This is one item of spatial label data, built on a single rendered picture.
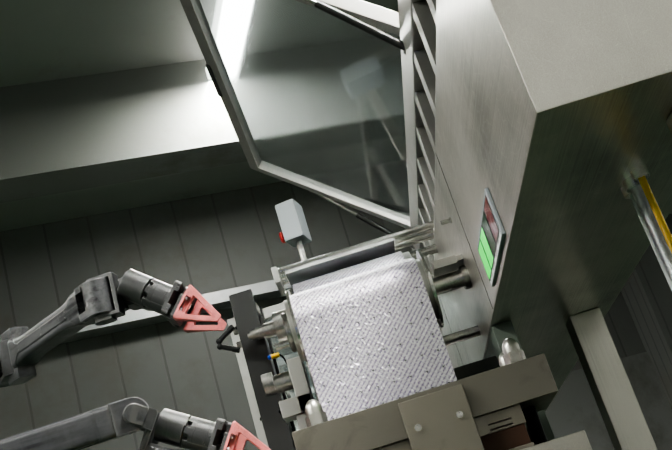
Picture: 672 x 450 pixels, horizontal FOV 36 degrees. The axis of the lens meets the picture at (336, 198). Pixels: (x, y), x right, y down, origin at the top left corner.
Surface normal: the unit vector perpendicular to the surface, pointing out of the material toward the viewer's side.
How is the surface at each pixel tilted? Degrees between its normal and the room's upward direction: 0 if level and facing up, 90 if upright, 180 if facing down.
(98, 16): 180
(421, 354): 90
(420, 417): 90
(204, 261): 90
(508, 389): 90
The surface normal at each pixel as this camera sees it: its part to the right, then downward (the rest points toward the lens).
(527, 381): -0.08, -0.36
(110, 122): 0.20, -0.43
